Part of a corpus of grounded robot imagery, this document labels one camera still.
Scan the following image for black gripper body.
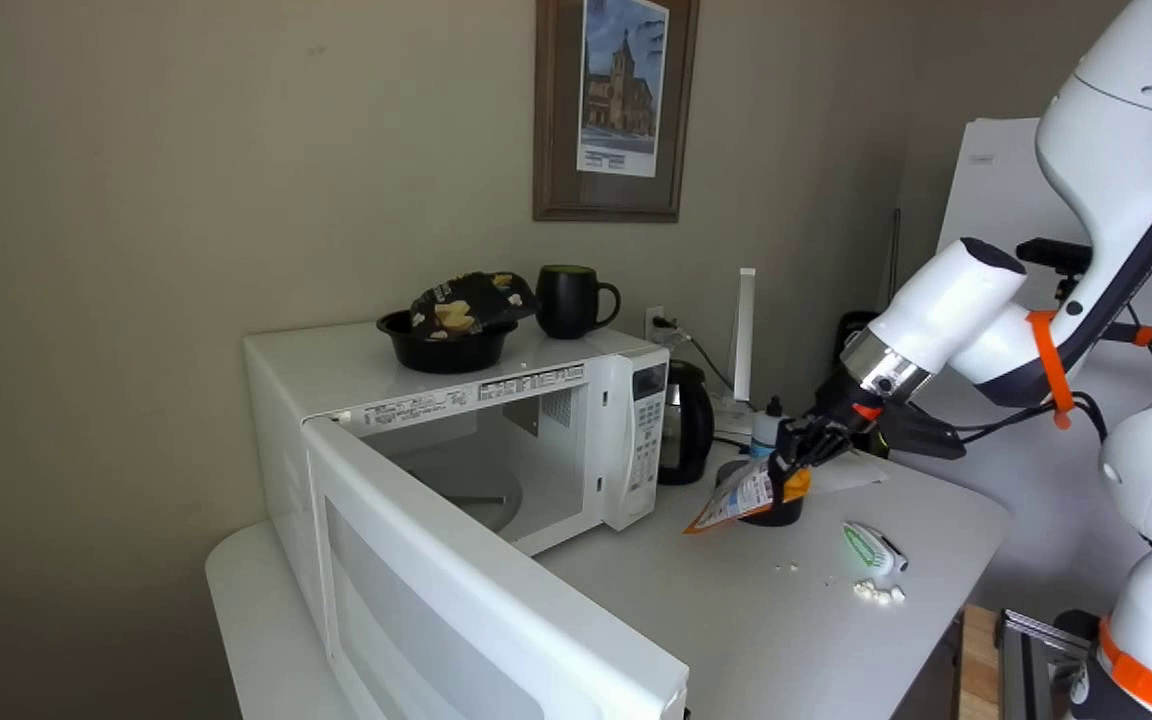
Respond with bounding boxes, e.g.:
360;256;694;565
808;374;897;459

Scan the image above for orange snack packet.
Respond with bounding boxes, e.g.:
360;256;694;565
679;459;817;540

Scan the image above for white microwave door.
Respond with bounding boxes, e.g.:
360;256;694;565
294;417;693;720

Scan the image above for white microwave oven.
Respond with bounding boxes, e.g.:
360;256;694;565
239;315;675;643

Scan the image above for white bottle blue label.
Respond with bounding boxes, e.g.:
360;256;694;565
747;393;787;471

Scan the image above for black glass kettle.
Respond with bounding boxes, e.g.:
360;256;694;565
656;356;721;487

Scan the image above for white brush green bristles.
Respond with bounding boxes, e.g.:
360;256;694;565
841;516;913;586

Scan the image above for white light bar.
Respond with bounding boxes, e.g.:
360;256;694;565
732;263;760;407

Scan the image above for popcorn clump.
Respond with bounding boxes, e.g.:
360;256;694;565
847;577;913;612

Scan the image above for black mug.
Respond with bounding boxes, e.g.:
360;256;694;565
531;259;622;343

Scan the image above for black food tray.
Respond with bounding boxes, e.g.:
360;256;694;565
375;267;538;376

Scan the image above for orange cable strap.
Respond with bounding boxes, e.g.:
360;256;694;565
1024;310;1083;434

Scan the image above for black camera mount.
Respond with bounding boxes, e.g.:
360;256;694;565
1010;237;1101;305

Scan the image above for aluminium frame rail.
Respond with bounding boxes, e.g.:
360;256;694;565
992;606;1107;720

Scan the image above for brown wooden picture frame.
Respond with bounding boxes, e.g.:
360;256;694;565
529;0;704;229

